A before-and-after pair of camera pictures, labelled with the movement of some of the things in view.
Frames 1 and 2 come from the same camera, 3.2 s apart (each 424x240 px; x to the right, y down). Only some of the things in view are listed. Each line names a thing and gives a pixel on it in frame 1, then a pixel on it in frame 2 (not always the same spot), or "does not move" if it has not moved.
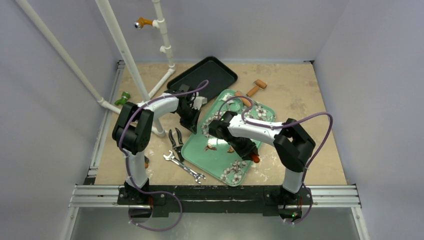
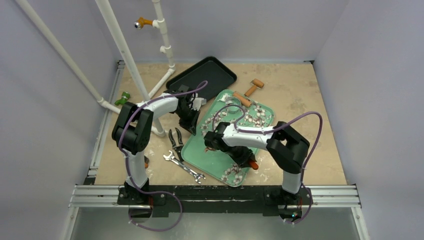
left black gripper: (192, 124) does not move
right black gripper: (247, 149) to (243, 159)
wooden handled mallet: (258, 83) does not move
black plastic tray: (220, 76) does not move
